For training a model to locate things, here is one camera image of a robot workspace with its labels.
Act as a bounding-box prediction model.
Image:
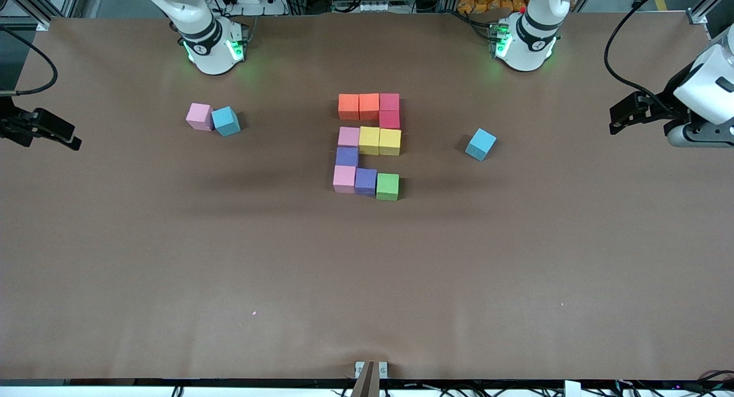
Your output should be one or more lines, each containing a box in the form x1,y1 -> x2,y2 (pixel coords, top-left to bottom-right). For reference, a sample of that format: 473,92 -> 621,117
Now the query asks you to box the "yellow foam cube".
358,126 -> 381,155
379,129 -> 402,157

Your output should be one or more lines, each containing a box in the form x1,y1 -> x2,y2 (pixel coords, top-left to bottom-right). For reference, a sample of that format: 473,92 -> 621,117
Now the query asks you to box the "green foam cube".
376,173 -> 400,201

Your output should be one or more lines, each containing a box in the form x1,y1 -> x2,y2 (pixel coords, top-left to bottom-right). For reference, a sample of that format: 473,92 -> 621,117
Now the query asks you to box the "orange foam cube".
338,94 -> 360,121
359,93 -> 380,121

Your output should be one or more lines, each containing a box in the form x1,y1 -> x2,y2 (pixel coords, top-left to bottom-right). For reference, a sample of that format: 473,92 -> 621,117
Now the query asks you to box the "blue foam cube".
464,128 -> 498,162
211,106 -> 241,137

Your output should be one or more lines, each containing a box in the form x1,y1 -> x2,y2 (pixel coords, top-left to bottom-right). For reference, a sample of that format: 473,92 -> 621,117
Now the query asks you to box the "white power strip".
221,0 -> 287,16

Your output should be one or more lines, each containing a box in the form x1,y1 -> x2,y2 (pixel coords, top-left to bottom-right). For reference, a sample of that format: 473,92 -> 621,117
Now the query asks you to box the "brown paper table cover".
0,11 -> 734,382

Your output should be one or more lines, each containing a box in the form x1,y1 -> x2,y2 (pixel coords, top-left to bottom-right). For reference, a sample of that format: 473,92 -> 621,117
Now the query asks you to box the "brown flat stick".
350,361 -> 381,397

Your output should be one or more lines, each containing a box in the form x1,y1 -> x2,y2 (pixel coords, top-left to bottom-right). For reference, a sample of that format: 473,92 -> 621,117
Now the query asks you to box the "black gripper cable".
603,0 -> 680,116
0,25 -> 59,96

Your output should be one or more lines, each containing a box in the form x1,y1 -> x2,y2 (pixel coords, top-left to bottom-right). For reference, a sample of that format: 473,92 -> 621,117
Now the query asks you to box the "silver metal bracket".
354,361 -> 388,379

